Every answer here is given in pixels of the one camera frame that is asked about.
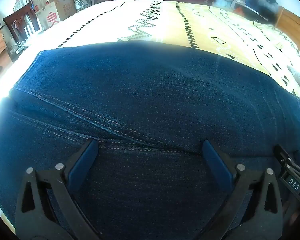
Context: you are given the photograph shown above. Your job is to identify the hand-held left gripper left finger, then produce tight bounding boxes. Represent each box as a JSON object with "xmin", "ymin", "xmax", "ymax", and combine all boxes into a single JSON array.
[{"xmin": 15, "ymin": 139, "xmax": 102, "ymax": 240}]

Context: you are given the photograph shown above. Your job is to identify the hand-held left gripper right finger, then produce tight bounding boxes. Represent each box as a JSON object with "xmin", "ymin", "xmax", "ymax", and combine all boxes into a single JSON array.
[{"xmin": 195, "ymin": 139, "xmax": 283, "ymax": 240}]

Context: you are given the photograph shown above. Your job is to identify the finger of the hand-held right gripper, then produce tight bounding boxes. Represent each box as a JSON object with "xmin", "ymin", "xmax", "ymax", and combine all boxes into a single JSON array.
[{"xmin": 274, "ymin": 144, "xmax": 294, "ymax": 167}]

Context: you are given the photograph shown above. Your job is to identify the blue denim pants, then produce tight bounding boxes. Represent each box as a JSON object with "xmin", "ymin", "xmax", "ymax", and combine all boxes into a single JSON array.
[{"xmin": 0, "ymin": 40, "xmax": 300, "ymax": 240}]

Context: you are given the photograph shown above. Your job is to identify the light wooden headboard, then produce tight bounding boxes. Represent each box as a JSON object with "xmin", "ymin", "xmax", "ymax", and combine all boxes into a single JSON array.
[{"xmin": 274, "ymin": 6, "xmax": 300, "ymax": 64}]

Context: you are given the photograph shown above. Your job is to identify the yellow patterned bed sheet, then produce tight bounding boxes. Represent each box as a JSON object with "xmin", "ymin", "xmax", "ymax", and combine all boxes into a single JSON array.
[{"xmin": 0, "ymin": 0, "xmax": 300, "ymax": 234}]

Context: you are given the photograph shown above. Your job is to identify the cardboard box with red mark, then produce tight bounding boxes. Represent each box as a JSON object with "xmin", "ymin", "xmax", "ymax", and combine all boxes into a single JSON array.
[{"xmin": 36, "ymin": 0, "xmax": 77, "ymax": 31}]

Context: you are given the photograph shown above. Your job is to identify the dark wooden chair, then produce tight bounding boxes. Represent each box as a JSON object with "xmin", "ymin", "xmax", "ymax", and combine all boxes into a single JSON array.
[{"xmin": 2, "ymin": 4, "xmax": 40, "ymax": 46}]

